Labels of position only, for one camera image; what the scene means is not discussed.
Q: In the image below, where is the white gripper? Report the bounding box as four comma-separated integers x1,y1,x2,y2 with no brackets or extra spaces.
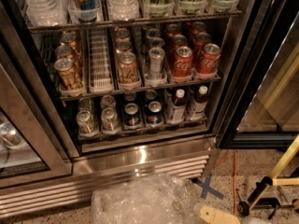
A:
193,203,271,224

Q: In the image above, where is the front right pepsi can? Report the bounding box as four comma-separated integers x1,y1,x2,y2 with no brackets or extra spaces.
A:
147,101,163,124

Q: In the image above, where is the pepsi can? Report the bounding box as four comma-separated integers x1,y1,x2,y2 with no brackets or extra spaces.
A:
124,103,140,126
147,101,163,124
145,90,158,105
124,91,137,105

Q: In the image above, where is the open glass fridge door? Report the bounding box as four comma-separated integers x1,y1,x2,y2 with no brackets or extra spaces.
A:
216,0,299,150

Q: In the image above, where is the front left pepsi can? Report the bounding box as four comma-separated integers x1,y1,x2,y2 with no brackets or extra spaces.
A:
124,103,140,126

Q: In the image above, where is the rear right pepsi can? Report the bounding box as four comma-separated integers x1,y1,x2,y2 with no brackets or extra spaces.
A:
145,90,158,105

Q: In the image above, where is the rear left pepsi can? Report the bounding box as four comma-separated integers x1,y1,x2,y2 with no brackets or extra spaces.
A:
124,91,137,105

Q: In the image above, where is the front left coca-cola can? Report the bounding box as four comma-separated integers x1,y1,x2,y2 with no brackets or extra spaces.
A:
172,46,193,77

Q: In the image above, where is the coca-cola can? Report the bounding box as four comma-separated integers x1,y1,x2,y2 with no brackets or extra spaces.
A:
172,46,193,77
170,35,188,55
196,43,221,74
188,21,206,41
164,23,181,43
192,32,211,59

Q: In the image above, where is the front right coca-cola can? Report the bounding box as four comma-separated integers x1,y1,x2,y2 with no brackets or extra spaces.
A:
196,43,221,74

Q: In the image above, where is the front left silver can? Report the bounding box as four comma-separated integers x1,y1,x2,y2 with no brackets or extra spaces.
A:
76,110,97,134

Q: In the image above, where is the front centre gold can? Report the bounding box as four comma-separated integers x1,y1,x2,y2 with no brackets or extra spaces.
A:
118,51,139,84

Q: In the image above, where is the gold can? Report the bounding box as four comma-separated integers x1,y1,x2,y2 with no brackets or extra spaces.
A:
116,41,133,55
54,58,83,91
60,32,82,61
55,45,82,75
118,51,139,84
114,28,131,42

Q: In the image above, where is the front slim silver can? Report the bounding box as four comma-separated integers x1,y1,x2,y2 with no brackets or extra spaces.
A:
148,48,165,80

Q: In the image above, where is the slim silver can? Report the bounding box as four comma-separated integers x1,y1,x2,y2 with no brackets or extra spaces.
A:
148,37,164,49
146,28,161,40
148,48,165,80

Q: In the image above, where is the stainless steel fridge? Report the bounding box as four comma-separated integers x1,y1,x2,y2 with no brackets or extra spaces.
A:
0,0,299,220

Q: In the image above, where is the middle right coca-cola can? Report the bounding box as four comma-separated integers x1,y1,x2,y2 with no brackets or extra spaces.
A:
192,32,211,59

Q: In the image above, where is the middle left coca-cola can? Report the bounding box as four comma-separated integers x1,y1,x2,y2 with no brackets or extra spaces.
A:
170,35,188,55

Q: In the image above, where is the middle slim silver can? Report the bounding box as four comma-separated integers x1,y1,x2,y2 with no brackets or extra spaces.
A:
148,37,164,49

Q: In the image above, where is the rear right coca-cola can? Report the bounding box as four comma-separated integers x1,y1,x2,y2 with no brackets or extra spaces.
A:
188,21,206,41

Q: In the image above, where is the empty white can tray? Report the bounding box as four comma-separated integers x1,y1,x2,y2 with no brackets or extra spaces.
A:
88,30,114,94

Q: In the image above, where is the rear left coca-cola can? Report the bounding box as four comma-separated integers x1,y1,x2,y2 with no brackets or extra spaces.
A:
164,23,181,43

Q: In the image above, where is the middle centre gold can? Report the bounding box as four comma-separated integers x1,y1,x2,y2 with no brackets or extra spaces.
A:
116,41,133,55

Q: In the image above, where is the rear slim silver can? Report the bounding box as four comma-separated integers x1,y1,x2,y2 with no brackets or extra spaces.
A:
146,28,161,40

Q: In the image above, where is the front left gold can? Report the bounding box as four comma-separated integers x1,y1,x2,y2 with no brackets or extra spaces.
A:
54,58,83,91

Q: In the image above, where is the rear centre gold can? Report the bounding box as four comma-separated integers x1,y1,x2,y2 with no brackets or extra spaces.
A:
114,28,131,42

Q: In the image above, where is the middle left gold can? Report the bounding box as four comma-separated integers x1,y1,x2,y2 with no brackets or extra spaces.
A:
55,45,82,75

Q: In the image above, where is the rear left gold can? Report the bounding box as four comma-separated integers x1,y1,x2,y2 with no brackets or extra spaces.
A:
60,32,82,61

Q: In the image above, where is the red bull can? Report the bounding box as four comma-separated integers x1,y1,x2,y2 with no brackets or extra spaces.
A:
71,0,100,23

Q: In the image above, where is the blue tape cross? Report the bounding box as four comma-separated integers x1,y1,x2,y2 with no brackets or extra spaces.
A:
192,175,224,200

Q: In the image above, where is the yellow wheeled stand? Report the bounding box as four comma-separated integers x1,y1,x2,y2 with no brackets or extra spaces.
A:
237,135,299,220

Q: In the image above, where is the right white-capped bottle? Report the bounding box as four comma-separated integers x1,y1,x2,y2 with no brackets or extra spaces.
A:
186,85,208,120

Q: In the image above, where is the white-capped bottle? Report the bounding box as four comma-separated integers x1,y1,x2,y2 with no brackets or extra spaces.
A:
186,85,208,120
166,89,187,124

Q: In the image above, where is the left white-capped bottle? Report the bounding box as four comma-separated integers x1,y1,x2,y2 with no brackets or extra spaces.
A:
166,89,187,124

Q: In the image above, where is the orange cable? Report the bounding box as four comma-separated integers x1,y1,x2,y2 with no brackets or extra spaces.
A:
212,149,239,217

